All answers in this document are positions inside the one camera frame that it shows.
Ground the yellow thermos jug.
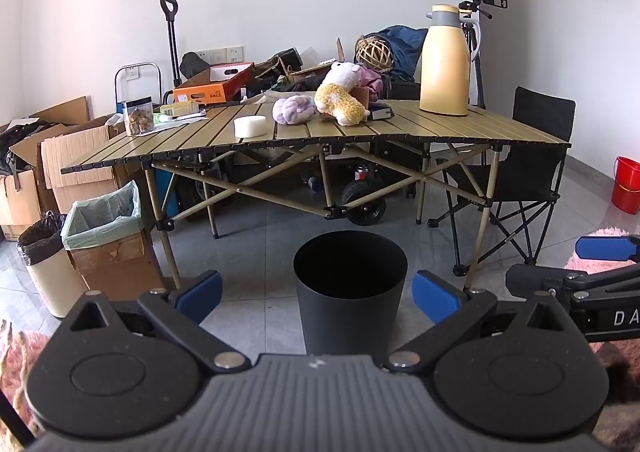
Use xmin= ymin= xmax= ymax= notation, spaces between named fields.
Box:
xmin=419 ymin=4 xmax=483 ymax=118

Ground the black trolley handle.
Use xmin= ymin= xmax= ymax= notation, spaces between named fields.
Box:
xmin=160 ymin=0 xmax=183 ymax=89

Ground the cluttered cardboard box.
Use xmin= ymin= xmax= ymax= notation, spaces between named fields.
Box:
xmin=0 ymin=96 xmax=91 ymax=243

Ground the olive folding table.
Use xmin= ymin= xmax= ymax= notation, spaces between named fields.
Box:
xmin=61 ymin=99 xmax=572 ymax=289

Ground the blue box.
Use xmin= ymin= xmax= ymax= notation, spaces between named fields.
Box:
xmin=155 ymin=169 xmax=179 ymax=219

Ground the cardboard box with green liner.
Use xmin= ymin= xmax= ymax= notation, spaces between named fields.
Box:
xmin=61 ymin=180 xmax=166 ymax=290

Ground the white bin with black bag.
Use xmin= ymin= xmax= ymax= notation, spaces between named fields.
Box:
xmin=17 ymin=212 xmax=88 ymax=319

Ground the black bag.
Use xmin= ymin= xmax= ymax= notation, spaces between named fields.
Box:
xmin=180 ymin=52 xmax=212 ymax=81

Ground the yellow green carton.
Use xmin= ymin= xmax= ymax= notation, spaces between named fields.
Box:
xmin=160 ymin=101 xmax=201 ymax=117

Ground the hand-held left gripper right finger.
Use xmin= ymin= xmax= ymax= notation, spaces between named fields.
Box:
xmin=384 ymin=270 xmax=576 ymax=374

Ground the purple plush toy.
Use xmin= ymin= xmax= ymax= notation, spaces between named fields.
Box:
xmin=272 ymin=95 xmax=317 ymax=126

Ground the pink cloth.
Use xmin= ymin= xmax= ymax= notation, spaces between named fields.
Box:
xmin=357 ymin=67 xmax=383 ymax=98

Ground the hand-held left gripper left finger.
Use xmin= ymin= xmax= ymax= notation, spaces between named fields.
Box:
xmin=62 ymin=270 xmax=251 ymax=374

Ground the pink fluffy rug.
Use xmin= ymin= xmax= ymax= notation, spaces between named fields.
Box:
xmin=0 ymin=227 xmax=640 ymax=438

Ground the red bucket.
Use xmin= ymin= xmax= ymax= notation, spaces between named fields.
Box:
xmin=611 ymin=156 xmax=640 ymax=215

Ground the white round container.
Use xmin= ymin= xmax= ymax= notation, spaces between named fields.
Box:
xmin=234 ymin=115 xmax=269 ymax=138

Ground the orange cardboard box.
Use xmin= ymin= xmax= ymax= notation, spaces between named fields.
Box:
xmin=172 ymin=63 xmax=255 ymax=104

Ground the black thin rod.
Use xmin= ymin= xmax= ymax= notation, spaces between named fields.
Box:
xmin=0 ymin=384 xmax=31 ymax=450

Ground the dark blue bag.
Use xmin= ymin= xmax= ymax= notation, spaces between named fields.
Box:
xmin=372 ymin=24 xmax=428 ymax=83

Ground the open cardboard box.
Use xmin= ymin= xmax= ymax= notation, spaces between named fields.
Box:
xmin=289 ymin=38 xmax=351 ymax=84

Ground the clear snack jar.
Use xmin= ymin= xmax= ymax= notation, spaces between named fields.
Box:
xmin=121 ymin=97 xmax=153 ymax=136

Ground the wicker ball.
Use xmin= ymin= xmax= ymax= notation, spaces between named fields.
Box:
xmin=354 ymin=34 xmax=396 ymax=70

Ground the black waste bin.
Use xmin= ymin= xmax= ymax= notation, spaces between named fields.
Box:
xmin=293 ymin=230 xmax=408 ymax=357

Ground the black folding chair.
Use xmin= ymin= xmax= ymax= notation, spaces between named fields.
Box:
xmin=427 ymin=86 xmax=577 ymax=278

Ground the yellow white plush toy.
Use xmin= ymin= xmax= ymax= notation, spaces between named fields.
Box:
xmin=314 ymin=61 xmax=372 ymax=127

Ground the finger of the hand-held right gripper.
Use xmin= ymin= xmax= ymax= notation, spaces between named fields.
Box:
xmin=575 ymin=233 xmax=640 ymax=264
xmin=505 ymin=263 xmax=640 ymax=304

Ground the white hand truck frame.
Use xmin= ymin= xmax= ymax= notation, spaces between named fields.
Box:
xmin=114 ymin=62 xmax=162 ymax=115

